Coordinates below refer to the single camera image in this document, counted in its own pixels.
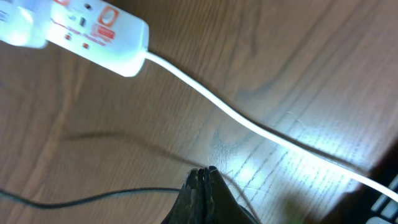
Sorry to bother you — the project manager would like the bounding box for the black USB charging cable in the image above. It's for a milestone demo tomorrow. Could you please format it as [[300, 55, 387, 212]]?
[[0, 186, 182, 210]]

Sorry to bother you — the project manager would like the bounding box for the white power strip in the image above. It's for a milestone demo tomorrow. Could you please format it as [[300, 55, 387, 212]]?
[[1, 0, 149, 77]]

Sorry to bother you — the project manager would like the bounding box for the white power strip cord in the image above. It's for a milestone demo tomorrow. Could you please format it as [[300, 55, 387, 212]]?
[[144, 51, 398, 203]]

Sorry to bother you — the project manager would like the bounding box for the white keyboard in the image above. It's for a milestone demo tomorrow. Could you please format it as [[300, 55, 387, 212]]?
[[363, 174, 398, 224]]

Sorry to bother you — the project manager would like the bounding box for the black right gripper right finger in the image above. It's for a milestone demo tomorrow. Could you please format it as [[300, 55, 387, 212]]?
[[203, 166, 257, 224]]

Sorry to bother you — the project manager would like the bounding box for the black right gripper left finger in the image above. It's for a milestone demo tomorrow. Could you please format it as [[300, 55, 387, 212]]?
[[161, 169, 205, 224]]

